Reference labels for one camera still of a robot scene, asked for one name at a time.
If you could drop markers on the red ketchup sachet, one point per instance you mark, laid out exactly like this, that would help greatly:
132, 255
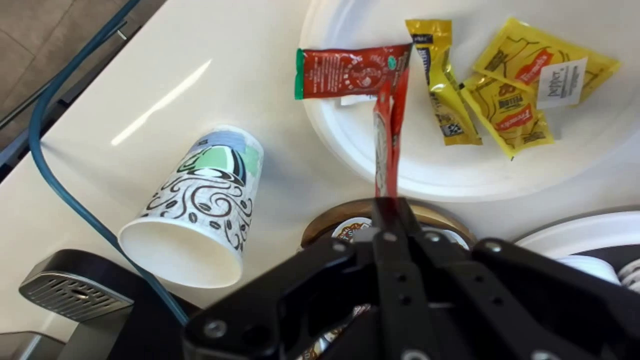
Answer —
391, 146

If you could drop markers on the yellow mustard sachet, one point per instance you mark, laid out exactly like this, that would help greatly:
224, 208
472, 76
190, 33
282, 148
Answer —
510, 117

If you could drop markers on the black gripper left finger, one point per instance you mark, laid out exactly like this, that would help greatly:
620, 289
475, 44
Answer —
401, 300

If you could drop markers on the patterned paper cup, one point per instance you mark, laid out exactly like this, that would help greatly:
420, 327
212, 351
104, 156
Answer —
201, 201

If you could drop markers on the white paper plate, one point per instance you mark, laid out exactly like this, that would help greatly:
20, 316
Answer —
580, 153

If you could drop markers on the yellow sachet white label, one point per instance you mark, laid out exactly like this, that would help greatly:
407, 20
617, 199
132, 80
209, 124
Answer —
533, 60

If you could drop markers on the dark coffee machine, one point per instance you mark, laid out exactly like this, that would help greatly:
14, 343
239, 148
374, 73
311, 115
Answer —
73, 292

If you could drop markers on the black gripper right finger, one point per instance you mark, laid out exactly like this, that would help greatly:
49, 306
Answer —
480, 300

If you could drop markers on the narrow yellow sachet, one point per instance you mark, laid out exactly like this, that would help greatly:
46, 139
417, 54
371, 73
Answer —
440, 87

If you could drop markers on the red sriracha sachet green end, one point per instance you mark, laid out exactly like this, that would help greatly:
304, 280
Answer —
332, 73

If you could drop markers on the stack of white lids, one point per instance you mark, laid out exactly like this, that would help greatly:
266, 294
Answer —
592, 266

